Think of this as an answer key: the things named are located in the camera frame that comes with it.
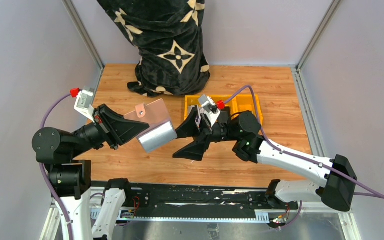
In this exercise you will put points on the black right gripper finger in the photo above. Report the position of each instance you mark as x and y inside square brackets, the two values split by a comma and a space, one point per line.
[196, 149]
[189, 128]

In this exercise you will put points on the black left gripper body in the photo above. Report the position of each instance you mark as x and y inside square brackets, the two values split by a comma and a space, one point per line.
[101, 119]

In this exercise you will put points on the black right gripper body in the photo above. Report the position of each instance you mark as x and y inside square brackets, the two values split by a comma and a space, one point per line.
[219, 131]

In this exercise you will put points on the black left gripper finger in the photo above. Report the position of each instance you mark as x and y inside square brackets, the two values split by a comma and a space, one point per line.
[124, 130]
[108, 116]

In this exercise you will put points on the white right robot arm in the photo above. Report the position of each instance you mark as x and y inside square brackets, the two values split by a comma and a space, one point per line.
[331, 181]

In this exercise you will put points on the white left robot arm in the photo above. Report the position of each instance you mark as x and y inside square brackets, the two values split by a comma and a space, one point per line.
[69, 179]

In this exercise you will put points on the yellow bin left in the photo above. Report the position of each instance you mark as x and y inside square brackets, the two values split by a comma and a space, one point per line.
[190, 102]

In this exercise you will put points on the yellow bin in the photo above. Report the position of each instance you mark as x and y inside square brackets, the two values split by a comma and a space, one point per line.
[245, 102]
[190, 102]
[222, 101]

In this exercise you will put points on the yellow bin middle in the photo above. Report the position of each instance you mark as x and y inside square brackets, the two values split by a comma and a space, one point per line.
[222, 101]

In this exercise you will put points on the yellow bin right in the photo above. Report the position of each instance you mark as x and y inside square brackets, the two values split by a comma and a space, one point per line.
[245, 102]

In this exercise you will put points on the black patterned blanket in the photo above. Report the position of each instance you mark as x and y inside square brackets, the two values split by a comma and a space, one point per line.
[168, 35]

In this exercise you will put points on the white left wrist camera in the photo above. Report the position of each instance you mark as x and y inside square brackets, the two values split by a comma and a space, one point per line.
[83, 103]

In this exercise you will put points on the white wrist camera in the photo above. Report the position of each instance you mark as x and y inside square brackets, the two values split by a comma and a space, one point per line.
[210, 109]
[83, 103]

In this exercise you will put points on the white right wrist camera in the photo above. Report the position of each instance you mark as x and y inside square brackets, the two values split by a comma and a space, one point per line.
[210, 109]

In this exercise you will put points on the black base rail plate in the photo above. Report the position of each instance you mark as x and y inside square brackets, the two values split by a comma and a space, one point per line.
[148, 201]

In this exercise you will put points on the aluminium frame rail right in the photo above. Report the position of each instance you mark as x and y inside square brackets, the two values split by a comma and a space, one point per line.
[312, 129]

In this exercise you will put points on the aluminium frame rail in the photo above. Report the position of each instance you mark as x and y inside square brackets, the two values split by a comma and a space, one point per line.
[312, 129]
[77, 21]

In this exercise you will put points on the aluminium frame rail left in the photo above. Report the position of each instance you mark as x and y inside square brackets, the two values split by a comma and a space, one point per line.
[77, 21]

